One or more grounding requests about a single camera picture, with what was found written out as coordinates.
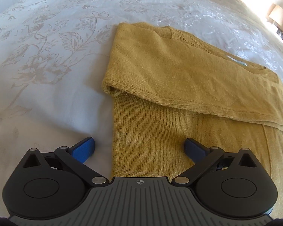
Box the mustard yellow knit sweater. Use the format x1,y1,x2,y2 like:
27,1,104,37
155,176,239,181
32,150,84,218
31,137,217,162
102,22,283,218

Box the white floral bedspread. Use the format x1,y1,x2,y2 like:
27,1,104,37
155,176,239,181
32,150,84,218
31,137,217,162
0,0,283,216

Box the beige bedside lamp right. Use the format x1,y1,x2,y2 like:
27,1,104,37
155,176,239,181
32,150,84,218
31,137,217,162
267,4,283,27

